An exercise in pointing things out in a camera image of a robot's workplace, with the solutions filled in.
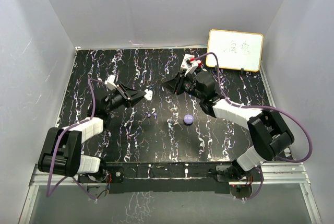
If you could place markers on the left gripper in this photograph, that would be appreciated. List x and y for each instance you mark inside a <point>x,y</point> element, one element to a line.
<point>135,95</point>

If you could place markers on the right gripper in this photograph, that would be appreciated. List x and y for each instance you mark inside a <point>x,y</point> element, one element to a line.
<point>170,84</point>

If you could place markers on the white earbud charging case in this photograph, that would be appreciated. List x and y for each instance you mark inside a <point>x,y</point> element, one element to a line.
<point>148,95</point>

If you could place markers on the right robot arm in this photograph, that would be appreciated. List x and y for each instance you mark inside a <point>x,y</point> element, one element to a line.
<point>269,132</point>

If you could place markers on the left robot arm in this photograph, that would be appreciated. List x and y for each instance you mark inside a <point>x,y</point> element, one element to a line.
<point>62,146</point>

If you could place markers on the white green box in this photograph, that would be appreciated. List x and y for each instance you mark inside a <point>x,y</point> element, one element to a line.
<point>186,63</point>

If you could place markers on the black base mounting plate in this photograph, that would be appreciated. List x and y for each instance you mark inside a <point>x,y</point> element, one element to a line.
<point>218,177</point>

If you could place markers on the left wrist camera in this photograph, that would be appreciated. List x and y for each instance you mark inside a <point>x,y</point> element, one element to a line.
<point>110,83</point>

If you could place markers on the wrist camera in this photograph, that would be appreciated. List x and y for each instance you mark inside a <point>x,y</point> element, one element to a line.
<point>110,83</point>
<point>193,68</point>

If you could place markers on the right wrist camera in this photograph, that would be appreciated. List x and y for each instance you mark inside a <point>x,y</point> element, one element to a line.
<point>193,68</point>

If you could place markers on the white whiteboard yellow frame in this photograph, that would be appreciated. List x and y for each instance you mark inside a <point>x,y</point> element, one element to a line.
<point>235,50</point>

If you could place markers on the aluminium frame rail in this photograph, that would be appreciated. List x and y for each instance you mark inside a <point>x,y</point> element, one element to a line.
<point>283,195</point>

